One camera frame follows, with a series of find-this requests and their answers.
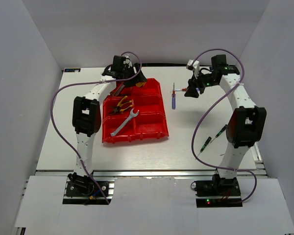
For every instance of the blue corner label sticker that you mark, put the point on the blue corner label sticker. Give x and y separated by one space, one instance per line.
72 70

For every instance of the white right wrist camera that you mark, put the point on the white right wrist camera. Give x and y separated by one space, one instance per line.
193 65

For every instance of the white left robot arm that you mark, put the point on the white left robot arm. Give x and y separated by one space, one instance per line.
86 113

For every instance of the silver open-end wrench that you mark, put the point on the silver open-end wrench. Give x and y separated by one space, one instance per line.
132 115

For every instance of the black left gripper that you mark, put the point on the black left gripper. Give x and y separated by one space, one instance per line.
139 77

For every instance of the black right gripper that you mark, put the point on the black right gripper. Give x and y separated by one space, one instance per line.
193 83

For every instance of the red black utility knife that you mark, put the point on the red black utility knife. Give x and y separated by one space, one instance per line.
118 89

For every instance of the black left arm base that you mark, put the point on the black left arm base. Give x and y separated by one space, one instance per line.
81 190

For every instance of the aluminium table frame rail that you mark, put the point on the aluminium table frame rail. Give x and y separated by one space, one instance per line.
155 173

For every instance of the green black precision screwdriver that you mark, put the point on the green black precision screwdriver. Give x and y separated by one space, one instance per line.
219 132
208 140

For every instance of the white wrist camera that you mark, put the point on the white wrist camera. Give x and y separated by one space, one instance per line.
193 65
128 62

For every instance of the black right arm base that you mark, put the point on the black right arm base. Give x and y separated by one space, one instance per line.
217 193

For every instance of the yellow handled pliers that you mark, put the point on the yellow handled pliers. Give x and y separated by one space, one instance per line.
118 106
127 104

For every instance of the red six-compartment organizer tray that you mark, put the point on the red six-compartment organizer tray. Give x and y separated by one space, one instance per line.
151 122

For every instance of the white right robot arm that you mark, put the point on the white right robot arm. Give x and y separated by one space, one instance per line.
246 124

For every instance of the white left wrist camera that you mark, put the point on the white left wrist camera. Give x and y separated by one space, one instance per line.
128 62

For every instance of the blue red handled screwdriver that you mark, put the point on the blue red handled screwdriver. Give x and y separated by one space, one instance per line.
180 90

